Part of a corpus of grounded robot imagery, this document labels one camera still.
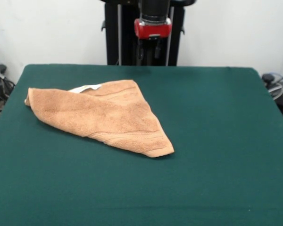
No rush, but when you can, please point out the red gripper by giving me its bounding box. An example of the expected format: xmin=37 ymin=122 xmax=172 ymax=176
xmin=134 ymin=18 xmax=173 ymax=62

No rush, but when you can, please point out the tan terry towel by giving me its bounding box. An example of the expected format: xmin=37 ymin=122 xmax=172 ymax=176
xmin=24 ymin=79 xmax=175 ymax=159

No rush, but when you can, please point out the dark green table cloth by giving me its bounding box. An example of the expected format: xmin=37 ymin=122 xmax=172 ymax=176
xmin=0 ymin=64 xmax=283 ymax=226

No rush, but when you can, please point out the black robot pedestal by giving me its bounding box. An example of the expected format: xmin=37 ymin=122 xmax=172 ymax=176
xmin=100 ymin=0 xmax=198 ymax=66

